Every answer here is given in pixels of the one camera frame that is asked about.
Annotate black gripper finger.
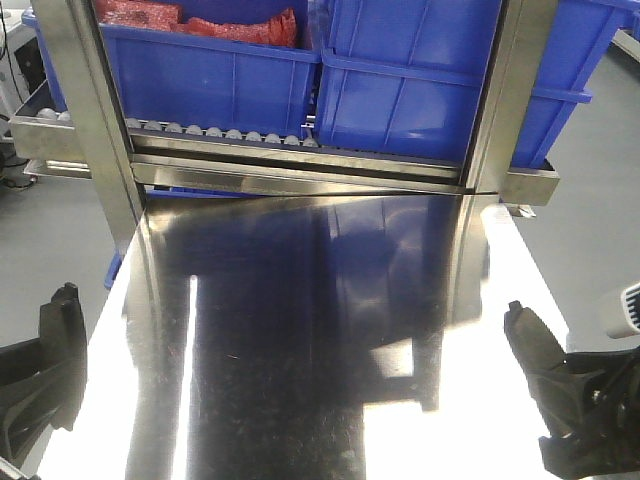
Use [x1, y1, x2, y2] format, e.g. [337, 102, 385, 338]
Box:
[1, 338, 44, 387]
[1, 359, 86, 463]

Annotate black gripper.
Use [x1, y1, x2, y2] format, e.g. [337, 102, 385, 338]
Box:
[524, 349, 639, 479]

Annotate dark brake pad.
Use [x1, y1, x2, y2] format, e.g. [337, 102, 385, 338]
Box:
[504, 301, 568, 400]
[39, 282, 87, 431]

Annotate grey roller conveyor track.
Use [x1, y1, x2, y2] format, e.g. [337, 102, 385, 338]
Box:
[37, 108, 321, 150]

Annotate left blue plastic bin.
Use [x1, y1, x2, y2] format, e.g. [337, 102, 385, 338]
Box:
[23, 1, 320, 136]

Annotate blue plastic bin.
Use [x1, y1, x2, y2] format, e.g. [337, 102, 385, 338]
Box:
[309, 1, 639, 168]
[23, 1, 320, 136]

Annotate right blue plastic bin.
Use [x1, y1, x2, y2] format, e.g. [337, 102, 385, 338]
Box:
[309, 1, 639, 168]

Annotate red bubble wrap bags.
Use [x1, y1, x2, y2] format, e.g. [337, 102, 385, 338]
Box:
[94, 1, 298, 48]

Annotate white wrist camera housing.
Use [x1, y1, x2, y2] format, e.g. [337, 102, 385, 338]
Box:
[601, 283, 639, 339]

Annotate stainless steel rack frame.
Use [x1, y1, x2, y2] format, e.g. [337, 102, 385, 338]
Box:
[8, 0, 561, 261]

